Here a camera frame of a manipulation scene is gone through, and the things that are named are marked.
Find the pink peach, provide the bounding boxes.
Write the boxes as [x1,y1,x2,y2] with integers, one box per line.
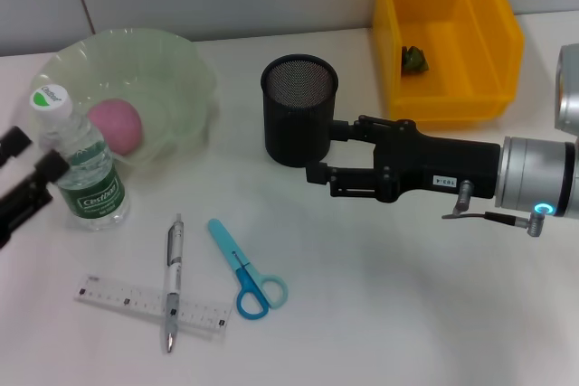
[87,99,145,156]

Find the transparent plastic ruler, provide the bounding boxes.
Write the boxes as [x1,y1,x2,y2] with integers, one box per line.
[74,275,234,342]

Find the black mesh pen holder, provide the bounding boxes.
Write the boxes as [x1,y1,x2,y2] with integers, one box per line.
[260,54,339,168]

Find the pale green wavy glass plate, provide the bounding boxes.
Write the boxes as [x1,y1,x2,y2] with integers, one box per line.
[29,28,217,168]

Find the yellow plastic bin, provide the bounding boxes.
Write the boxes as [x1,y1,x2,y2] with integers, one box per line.
[373,0,526,124]

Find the clear green-label water bottle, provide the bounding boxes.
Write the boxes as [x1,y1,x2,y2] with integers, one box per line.
[29,82,131,232]

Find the green plastic wrapper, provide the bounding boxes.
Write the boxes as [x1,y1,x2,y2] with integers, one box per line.
[401,44,430,74]

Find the silver ballpoint pen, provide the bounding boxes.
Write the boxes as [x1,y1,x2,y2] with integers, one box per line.
[160,212,185,354]

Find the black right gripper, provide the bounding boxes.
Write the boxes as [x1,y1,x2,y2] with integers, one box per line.
[305,114,502,204]

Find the blue scissors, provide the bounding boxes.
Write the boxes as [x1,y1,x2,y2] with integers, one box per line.
[207,218,289,320]

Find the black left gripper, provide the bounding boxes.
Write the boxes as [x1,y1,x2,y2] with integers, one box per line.
[0,126,72,249]

